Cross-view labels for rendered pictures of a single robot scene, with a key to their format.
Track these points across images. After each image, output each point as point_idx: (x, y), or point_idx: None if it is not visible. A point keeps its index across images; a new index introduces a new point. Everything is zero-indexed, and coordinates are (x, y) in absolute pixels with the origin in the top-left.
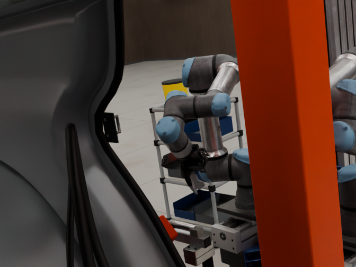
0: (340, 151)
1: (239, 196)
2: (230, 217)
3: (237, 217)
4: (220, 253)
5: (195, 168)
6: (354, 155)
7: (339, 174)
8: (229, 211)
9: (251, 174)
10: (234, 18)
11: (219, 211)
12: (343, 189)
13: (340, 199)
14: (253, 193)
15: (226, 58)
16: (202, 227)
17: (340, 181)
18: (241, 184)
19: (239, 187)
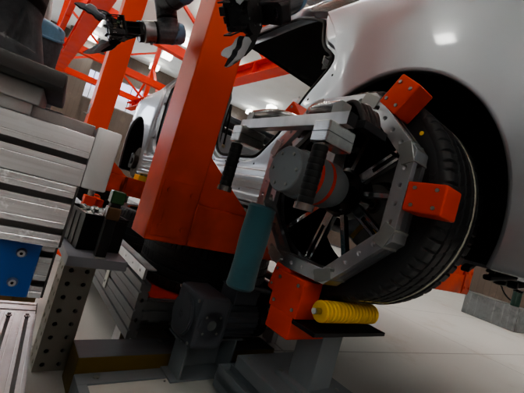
0: (175, 44)
1: (41, 40)
2: (44, 108)
3: (41, 106)
4: (69, 219)
5: (242, 31)
6: (154, 43)
7: (59, 30)
8: (66, 88)
9: (238, 67)
10: None
11: (65, 88)
12: (58, 52)
13: (49, 65)
14: (234, 80)
15: None
16: (249, 112)
17: (60, 40)
18: (47, 6)
19: (41, 13)
